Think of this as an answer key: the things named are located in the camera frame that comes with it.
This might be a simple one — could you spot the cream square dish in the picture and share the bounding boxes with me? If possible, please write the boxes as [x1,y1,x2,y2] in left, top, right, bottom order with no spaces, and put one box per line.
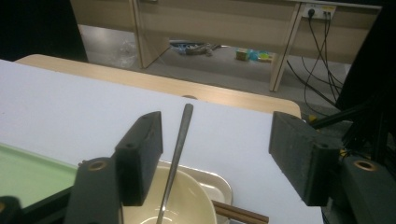
[158,160,233,224]

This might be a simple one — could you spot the clear plastic bag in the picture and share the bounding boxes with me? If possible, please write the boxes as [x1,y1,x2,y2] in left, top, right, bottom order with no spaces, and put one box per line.
[113,38,139,69]

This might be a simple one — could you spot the blue grey floor clutter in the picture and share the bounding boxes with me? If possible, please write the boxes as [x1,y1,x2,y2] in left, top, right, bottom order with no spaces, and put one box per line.
[170,40,222,58]

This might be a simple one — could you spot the metal spoon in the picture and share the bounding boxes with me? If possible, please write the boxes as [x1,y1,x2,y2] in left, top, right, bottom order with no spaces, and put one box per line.
[155,103,194,224]

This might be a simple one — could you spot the small colourful floor boxes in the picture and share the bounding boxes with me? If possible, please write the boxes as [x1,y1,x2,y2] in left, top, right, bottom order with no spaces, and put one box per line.
[235,48,275,63]

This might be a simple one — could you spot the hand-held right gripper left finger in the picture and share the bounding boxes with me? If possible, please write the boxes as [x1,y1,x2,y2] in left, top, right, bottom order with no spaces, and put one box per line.
[114,110,164,207]

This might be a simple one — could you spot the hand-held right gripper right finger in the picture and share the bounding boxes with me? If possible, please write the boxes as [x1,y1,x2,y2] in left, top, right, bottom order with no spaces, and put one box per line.
[268,110,343,207]

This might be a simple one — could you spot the brown wooden chopstick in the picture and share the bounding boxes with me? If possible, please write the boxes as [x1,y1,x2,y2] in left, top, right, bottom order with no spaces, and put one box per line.
[212,200,270,222]
[214,207,265,224]

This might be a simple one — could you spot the green plastic tray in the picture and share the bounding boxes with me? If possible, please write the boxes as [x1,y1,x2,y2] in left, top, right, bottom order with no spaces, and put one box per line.
[0,143,78,209]

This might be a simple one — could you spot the cream ceramic bowl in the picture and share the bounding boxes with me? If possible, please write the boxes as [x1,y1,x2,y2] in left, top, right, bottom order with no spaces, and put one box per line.
[120,166,218,224]

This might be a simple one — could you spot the white power strip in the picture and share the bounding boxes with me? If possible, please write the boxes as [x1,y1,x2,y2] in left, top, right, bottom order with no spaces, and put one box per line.
[303,4,337,20]

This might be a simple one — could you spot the white table cover board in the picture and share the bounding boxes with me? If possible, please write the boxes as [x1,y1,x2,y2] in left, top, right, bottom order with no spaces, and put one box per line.
[0,59,325,224]

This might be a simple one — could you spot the black curtain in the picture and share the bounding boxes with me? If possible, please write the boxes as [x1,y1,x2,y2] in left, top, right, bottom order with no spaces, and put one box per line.
[335,0,396,110]
[0,0,89,63]

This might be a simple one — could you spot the bundle of black cables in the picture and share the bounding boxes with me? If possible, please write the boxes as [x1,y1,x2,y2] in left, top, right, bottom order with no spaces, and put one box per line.
[286,12,345,118]

